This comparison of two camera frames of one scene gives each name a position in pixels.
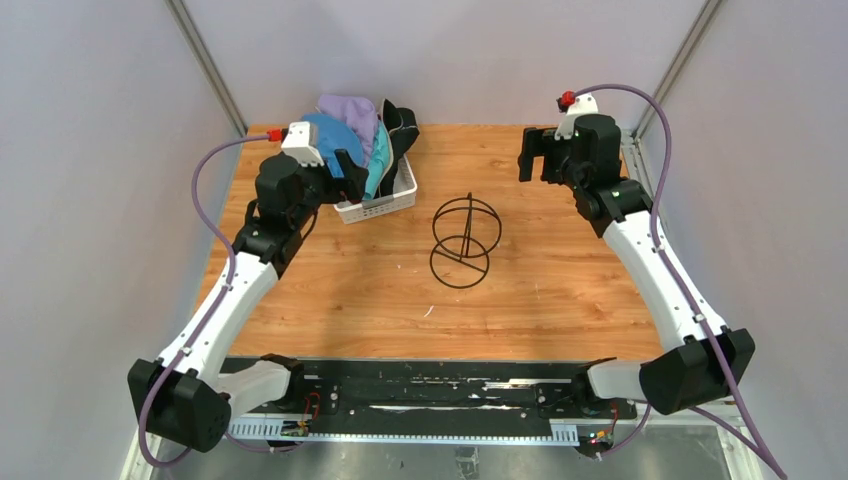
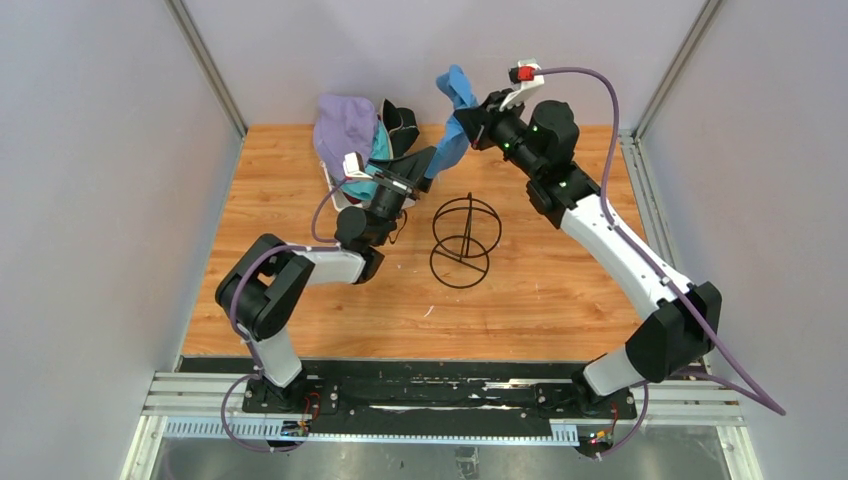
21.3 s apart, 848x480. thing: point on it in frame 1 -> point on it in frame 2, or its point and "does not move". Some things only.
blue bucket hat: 334,134 -> 454,145
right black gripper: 539,142 -> 479,122
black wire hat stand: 464,231 does not move
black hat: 402,128 does not move
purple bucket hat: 358,113 does not move
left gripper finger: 355,175 -> 413,167
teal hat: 379,163 does not move
